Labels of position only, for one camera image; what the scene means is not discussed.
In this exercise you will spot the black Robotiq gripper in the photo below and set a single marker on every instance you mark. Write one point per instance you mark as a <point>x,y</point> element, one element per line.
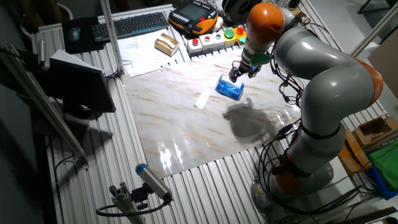
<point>248,69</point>

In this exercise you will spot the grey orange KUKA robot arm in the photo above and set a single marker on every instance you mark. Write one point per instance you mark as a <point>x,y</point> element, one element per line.
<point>335,87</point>

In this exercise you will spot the folded white paper napkin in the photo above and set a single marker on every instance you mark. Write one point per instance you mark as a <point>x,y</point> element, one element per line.
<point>202,99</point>

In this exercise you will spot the blue tissue pack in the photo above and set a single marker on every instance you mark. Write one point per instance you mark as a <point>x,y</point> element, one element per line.
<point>228,91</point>

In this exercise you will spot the yellow box green button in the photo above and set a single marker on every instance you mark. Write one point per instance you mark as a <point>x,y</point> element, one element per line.
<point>229,37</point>

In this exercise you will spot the orange box red button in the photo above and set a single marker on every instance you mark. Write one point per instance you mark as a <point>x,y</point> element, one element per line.
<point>239,33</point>

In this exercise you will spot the white box two small buttons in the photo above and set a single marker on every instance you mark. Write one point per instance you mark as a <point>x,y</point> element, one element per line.
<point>211,42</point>

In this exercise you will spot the white box large red button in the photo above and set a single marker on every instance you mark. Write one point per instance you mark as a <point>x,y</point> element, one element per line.
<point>194,47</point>

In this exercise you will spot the black round spool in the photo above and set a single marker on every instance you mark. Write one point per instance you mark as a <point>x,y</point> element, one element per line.
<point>239,9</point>

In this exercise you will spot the marble pattern table mat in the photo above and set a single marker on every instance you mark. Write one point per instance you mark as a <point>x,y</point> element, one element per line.
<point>186,130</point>

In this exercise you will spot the black orange teach pendant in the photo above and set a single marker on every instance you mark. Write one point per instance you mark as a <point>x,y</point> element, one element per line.
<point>192,15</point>

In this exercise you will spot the gold tissue box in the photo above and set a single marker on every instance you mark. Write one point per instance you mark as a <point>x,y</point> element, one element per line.
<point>166,45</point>

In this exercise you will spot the plain white paper sheet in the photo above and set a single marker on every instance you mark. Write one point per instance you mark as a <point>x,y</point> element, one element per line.
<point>141,70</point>

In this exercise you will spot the printed white paper sheet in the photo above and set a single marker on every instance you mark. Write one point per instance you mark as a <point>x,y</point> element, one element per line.
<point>140,46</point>

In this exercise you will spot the black computer keyboard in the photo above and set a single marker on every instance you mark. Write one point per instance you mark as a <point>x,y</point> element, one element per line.
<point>130,26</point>

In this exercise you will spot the orange cardboard slab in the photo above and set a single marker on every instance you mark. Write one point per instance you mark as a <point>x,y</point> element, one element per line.
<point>353,155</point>

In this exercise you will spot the brown cardboard box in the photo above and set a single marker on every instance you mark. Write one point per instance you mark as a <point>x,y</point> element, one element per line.
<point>371,129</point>

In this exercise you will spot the flat cardboard panel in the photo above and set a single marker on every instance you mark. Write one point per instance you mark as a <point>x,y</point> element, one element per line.
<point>385,68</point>

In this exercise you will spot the black mouse pad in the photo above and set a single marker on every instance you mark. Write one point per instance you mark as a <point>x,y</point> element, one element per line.
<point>90,45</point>

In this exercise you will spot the black computer monitor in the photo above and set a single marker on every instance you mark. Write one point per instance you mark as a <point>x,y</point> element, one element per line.
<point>77,87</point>

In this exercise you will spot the grey computer mouse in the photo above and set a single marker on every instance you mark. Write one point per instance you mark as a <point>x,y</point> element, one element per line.
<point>74,34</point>

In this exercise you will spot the green cloth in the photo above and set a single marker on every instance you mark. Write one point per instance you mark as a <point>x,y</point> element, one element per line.
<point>387,163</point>

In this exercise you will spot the blue fabric bag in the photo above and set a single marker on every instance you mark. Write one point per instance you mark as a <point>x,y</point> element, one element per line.
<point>381,185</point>

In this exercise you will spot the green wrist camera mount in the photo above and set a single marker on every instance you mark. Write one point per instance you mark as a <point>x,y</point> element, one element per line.
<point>259,59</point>

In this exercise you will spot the aluminium frame post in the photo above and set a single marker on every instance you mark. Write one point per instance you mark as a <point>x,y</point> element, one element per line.
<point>112,37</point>
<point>374,31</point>

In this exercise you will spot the silver camera blue end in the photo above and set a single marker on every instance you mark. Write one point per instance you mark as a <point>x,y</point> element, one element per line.
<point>154,182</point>

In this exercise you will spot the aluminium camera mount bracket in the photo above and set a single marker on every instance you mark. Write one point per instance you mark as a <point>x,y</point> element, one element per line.
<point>124,202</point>

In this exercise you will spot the silver cylinder camera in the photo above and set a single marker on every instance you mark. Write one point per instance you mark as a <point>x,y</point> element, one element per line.
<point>43,54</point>

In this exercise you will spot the aluminium frame beam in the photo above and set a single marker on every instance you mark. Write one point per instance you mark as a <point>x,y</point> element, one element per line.
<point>40,102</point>

